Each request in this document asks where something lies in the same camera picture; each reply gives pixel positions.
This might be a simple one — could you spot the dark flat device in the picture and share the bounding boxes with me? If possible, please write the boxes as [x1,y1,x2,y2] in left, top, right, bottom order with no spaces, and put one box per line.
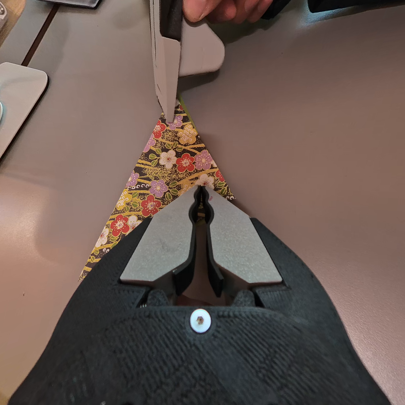
[38,0,102,9]

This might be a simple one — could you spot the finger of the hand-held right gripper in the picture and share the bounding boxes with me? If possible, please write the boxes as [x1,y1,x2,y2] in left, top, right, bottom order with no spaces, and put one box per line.
[149,0,182,123]

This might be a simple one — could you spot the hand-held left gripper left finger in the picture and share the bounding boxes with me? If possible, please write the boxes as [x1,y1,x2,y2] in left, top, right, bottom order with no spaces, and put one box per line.
[120,185,203,297]

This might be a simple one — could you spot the grey rounded plate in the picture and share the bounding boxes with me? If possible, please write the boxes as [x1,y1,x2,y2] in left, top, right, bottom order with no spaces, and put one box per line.
[0,62,49,159]

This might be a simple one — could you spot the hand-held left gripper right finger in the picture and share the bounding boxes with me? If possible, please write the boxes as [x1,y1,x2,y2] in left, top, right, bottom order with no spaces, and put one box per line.
[200,186,283,298]

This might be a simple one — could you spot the person's right hand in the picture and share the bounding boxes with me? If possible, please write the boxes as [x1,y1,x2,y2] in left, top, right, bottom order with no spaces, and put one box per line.
[183,0,276,24]

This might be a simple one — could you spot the floral origami paper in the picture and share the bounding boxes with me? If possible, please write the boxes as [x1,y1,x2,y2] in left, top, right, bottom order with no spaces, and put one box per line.
[79,96,235,281]

